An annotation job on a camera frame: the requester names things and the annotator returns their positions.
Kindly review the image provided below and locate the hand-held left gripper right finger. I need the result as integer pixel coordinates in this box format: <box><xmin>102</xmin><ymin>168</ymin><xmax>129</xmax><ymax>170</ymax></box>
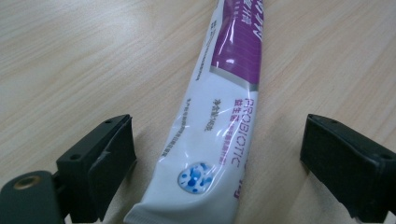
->
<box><xmin>300</xmin><ymin>113</ymin><xmax>396</xmax><ymax>224</ymax></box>

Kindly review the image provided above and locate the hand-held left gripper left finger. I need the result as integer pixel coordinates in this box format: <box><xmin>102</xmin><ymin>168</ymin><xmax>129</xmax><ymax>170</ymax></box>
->
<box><xmin>55</xmin><ymin>114</ymin><xmax>137</xmax><ymax>224</ymax></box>

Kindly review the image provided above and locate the white and purple toothpaste tube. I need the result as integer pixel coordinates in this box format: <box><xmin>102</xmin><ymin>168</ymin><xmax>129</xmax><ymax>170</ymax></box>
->
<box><xmin>123</xmin><ymin>0</ymin><xmax>266</xmax><ymax>224</ymax></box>

